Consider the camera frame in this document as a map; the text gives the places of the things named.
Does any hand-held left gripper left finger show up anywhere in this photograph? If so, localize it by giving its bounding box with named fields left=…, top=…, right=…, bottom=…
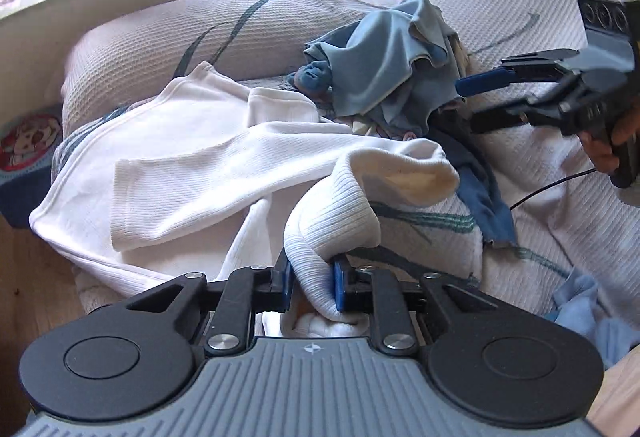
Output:
left=126, top=259, right=294, bottom=358

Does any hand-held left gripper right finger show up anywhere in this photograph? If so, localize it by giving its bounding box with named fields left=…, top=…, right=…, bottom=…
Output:
left=332, top=257, right=501, bottom=358

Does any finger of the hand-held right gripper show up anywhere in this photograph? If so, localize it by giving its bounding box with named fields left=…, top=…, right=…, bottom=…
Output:
left=470, top=89, right=576, bottom=135
left=455, top=49, right=581, bottom=98

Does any light blue fleece garment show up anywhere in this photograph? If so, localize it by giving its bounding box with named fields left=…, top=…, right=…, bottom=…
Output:
left=302, top=0, right=461, bottom=138

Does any white ribbed sweater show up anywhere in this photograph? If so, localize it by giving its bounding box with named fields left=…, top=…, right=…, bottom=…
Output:
left=29, top=61, right=460, bottom=353

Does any person's right hand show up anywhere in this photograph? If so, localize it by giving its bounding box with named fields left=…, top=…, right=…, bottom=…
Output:
left=580, top=106, right=640, bottom=175

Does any dark blue fleece garment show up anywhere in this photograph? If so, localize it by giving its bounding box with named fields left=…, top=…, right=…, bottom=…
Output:
left=430, top=112, right=518, bottom=248

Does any leaf print waffle sofa cover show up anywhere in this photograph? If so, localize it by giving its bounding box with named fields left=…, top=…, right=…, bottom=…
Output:
left=50, top=0, right=640, bottom=358

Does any pink ruffled printed garment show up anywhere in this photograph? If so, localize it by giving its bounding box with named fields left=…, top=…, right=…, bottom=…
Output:
left=350, top=114, right=436, bottom=142

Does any blue fleece cloth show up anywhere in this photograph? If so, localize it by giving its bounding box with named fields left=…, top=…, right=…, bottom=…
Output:
left=545, top=267, right=640, bottom=370

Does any waffle covered sofa armrest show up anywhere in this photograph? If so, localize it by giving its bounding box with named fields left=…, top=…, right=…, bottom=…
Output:
left=60, top=0, right=401, bottom=118

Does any cartoon print blue stool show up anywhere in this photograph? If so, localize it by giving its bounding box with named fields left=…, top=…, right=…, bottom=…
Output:
left=0, top=104, right=66, bottom=228

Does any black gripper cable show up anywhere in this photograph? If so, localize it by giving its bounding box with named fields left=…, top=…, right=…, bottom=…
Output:
left=509, top=169, right=598, bottom=210

